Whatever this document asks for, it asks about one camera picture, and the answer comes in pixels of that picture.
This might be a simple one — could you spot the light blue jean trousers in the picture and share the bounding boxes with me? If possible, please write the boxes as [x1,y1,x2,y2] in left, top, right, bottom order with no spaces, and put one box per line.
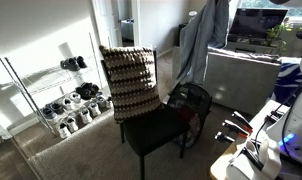
[175,0,230,86]

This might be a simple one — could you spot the black mesh washing basket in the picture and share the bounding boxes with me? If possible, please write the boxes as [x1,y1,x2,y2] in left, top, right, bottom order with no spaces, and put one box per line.
[166,82,213,149]

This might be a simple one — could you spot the black chair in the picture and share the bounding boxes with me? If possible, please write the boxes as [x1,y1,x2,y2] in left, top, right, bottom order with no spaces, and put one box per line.
[100,49,192,180]

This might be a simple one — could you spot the grey white sneaker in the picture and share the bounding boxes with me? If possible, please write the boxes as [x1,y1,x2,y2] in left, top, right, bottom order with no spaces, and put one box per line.
[95,95,108,109]
[105,96,114,109]

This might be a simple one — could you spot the black shoe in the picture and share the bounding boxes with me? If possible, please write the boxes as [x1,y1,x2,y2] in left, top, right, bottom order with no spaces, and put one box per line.
[74,85,94,101]
[76,55,89,69]
[80,81,104,98]

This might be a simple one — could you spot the white panel door ajar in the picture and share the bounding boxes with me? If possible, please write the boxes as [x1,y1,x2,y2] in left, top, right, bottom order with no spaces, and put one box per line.
[90,0,124,48]

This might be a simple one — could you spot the dark grey shoe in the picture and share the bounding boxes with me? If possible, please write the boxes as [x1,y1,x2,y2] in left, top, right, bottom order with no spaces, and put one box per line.
[59,57,81,72]

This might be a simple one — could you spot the grey sofa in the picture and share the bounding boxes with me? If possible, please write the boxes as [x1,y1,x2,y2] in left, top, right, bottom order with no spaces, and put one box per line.
[171,45,282,116]

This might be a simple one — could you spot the grey television stand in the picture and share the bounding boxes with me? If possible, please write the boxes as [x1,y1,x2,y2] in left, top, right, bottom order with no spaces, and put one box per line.
[226,35,281,56]

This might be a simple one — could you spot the black flat screen television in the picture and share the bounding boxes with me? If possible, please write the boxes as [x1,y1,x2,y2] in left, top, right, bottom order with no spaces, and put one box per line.
[229,8,289,39]

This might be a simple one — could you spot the green potted plant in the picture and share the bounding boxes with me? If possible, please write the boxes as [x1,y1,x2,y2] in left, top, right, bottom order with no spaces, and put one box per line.
[264,20,294,44]

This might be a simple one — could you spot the blue white striped blanket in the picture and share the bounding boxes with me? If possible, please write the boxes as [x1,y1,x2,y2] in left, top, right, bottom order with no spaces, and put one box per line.
[274,57,302,104]

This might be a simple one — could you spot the bright window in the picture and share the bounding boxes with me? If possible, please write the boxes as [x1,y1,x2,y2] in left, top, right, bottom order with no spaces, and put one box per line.
[239,0,302,19]

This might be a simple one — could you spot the black handled clamp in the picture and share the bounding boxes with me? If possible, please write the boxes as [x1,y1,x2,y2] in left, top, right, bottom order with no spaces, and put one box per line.
[214,131,237,144]

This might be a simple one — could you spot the metal wire shoe rack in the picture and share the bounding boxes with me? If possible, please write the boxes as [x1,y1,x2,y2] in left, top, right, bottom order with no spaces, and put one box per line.
[0,32,104,138]

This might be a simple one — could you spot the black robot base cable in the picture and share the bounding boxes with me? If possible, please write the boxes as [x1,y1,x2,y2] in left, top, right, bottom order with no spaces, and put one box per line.
[255,78,302,143]

